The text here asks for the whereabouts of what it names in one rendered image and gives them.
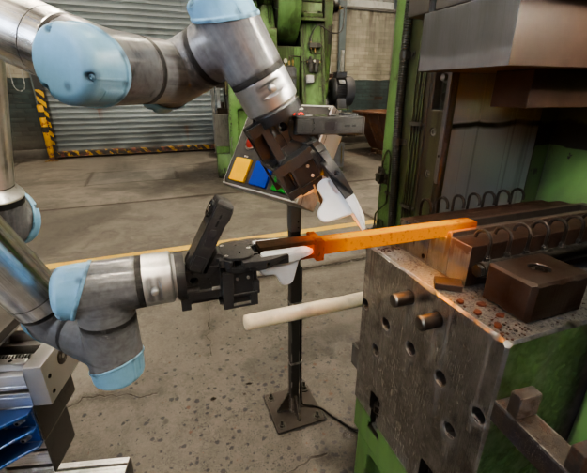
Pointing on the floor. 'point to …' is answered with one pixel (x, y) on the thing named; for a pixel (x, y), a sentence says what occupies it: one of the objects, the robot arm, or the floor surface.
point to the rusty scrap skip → (374, 128)
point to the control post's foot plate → (280, 410)
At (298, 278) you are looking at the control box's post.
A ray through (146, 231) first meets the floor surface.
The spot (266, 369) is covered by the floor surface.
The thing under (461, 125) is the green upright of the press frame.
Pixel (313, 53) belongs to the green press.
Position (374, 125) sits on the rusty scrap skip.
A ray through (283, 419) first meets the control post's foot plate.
